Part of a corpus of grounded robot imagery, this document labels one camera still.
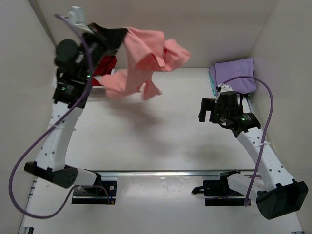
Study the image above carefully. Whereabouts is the pink t shirt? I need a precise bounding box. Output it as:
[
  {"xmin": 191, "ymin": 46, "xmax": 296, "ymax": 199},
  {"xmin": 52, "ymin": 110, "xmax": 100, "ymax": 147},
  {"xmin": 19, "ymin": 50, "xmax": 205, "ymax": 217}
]
[{"xmin": 99, "ymin": 27, "xmax": 191, "ymax": 100}]

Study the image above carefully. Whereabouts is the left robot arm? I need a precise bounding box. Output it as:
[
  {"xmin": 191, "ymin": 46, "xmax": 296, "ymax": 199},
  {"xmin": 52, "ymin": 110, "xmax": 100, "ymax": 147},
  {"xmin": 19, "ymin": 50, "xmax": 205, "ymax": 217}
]
[{"xmin": 24, "ymin": 23, "xmax": 128, "ymax": 190}]

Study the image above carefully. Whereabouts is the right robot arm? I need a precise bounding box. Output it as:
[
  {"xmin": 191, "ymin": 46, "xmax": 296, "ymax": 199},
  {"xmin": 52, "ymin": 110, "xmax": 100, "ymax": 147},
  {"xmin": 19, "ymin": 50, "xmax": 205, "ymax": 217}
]
[{"xmin": 198, "ymin": 91, "xmax": 309, "ymax": 220}]

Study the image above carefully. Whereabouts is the red t shirt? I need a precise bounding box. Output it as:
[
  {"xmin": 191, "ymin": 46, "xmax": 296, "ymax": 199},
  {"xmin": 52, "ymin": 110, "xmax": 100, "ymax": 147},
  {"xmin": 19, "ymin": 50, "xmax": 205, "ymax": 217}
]
[{"xmin": 94, "ymin": 55, "xmax": 117, "ymax": 76}]

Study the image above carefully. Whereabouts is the folded teal t shirt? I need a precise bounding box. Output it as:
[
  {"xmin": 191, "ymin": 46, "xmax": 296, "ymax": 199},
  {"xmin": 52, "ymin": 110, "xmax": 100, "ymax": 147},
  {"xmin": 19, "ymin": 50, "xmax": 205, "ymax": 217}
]
[{"xmin": 208, "ymin": 72, "xmax": 217, "ymax": 96}]

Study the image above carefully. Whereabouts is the folded purple t shirt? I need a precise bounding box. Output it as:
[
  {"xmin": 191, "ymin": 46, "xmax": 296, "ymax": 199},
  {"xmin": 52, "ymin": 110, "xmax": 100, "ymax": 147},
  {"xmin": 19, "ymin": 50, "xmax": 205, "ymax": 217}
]
[{"xmin": 208, "ymin": 58, "xmax": 257, "ymax": 94}]

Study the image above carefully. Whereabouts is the white plastic basket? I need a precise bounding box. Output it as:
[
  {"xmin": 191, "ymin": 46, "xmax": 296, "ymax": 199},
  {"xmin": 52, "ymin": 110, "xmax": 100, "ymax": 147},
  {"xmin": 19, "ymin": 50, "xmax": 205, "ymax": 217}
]
[{"xmin": 89, "ymin": 68, "xmax": 117, "ymax": 94}]

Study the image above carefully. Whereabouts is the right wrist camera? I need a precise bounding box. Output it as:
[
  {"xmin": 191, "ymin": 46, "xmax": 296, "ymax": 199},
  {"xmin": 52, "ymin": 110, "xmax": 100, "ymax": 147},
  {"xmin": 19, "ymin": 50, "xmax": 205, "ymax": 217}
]
[{"xmin": 216, "ymin": 83, "xmax": 232, "ymax": 93}]

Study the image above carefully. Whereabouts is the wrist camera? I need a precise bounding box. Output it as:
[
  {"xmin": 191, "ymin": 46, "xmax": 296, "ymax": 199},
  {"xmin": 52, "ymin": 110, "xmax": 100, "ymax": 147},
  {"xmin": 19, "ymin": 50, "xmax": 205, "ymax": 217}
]
[
  {"xmin": 66, "ymin": 6, "xmax": 85, "ymax": 26},
  {"xmin": 216, "ymin": 83, "xmax": 232, "ymax": 93}
]

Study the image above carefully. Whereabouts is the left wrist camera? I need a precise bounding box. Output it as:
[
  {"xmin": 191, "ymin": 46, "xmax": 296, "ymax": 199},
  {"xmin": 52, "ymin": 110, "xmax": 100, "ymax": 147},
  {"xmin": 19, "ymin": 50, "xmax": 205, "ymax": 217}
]
[{"xmin": 66, "ymin": 6, "xmax": 85, "ymax": 26}]

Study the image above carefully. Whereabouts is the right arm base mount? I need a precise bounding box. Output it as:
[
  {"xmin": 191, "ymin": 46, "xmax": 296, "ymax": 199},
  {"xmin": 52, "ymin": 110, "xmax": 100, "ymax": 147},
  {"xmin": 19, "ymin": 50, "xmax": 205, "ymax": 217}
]
[{"xmin": 191, "ymin": 170, "xmax": 245, "ymax": 207}]

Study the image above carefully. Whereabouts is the aluminium rail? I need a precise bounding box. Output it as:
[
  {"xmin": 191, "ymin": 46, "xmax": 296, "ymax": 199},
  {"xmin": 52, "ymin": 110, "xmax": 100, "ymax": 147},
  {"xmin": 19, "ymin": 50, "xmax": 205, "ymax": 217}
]
[{"xmin": 94, "ymin": 170, "xmax": 255, "ymax": 178}]

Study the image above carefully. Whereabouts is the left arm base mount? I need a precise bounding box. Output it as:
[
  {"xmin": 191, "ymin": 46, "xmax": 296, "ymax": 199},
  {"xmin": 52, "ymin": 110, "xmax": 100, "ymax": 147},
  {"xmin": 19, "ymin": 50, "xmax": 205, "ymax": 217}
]
[{"xmin": 71, "ymin": 175, "xmax": 117, "ymax": 205}]

